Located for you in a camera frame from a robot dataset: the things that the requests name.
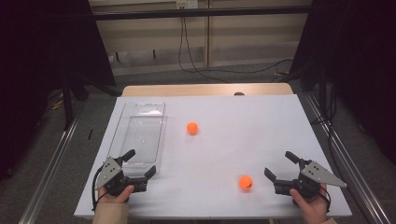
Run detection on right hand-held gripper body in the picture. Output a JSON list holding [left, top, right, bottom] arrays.
[[273, 159, 348, 200]]

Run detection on clear plastic container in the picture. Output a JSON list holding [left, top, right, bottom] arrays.
[[106, 101, 167, 178]]

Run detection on person's right hand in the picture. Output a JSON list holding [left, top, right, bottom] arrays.
[[289, 183, 330, 224]]

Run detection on aluminium rail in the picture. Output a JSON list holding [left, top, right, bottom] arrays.
[[18, 118, 78, 224], [304, 92, 390, 224]]

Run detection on white wall socket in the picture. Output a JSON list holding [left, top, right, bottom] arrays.
[[176, 0, 199, 9]]

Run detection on wooden table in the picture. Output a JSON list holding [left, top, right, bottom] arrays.
[[120, 82, 294, 97]]

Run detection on black metal stand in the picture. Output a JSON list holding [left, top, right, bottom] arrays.
[[60, 74, 123, 132]]

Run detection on black curtain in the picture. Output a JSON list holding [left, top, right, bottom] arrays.
[[0, 0, 116, 181], [290, 0, 396, 166]]

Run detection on white board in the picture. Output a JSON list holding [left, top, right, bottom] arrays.
[[73, 93, 353, 218]]

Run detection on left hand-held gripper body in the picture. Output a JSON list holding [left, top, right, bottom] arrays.
[[94, 157, 148, 198]]

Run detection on orange ball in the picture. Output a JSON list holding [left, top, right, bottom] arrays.
[[186, 121, 199, 135], [238, 175, 254, 191]]

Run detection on black horizontal bar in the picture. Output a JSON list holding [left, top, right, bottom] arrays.
[[92, 5, 312, 21]]

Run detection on right hand-held gripper black cable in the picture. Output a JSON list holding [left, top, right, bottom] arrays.
[[318, 185, 332, 213]]

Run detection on person's left hand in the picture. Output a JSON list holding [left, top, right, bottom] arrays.
[[97, 185, 135, 204]]

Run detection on yellow cable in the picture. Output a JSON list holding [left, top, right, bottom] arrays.
[[50, 98, 64, 111]]

